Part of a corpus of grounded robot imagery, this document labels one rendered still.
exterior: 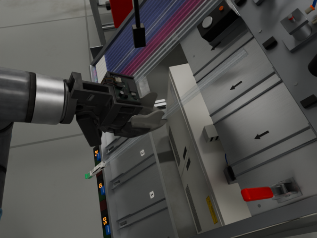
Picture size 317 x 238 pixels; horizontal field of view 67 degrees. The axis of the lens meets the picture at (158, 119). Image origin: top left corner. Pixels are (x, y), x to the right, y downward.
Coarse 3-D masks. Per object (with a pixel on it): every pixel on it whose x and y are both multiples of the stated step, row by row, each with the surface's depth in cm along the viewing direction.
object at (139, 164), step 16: (112, 144) 74; (144, 144) 63; (128, 160) 67; (144, 160) 62; (112, 176) 71; (128, 176) 66; (144, 176) 61; (160, 176) 57; (128, 192) 64; (144, 192) 60; (160, 192) 56; (128, 208) 63; (144, 208) 58; (160, 208) 55; (128, 224) 62; (144, 224) 58; (160, 224) 54
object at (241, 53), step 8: (232, 56) 41; (240, 56) 40; (224, 64) 42; (232, 64) 42; (216, 72) 43; (224, 72) 43; (208, 80) 44; (192, 88) 46; (200, 88) 45; (184, 96) 47; (192, 96) 46; (176, 104) 48; (184, 104) 48; (168, 112) 49; (128, 144) 56; (120, 152) 58; (104, 160) 61; (112, 160) 60; (88, 176) 65
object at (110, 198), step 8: (104, 136) 78; (104, 144) 76; (104, 152) 74; (104, 168) 71; (104, 176) 70; (104, 184) 69; (112, 184) 70; (112, 192) 69; (112, 200) 67; (112, 208) 66; (112, 216) 65; (112, 224) 63; (112, 232) 63
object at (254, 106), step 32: (192, 32) 58; (192, 64) 56; (256, 64) 44; (224, 96) 48; (256, 96) 43; (288, 96) 39; (224, 128) 47; (256, 128) 42; (288, 128) 38; (256, 160) 41; (288, 160) 38
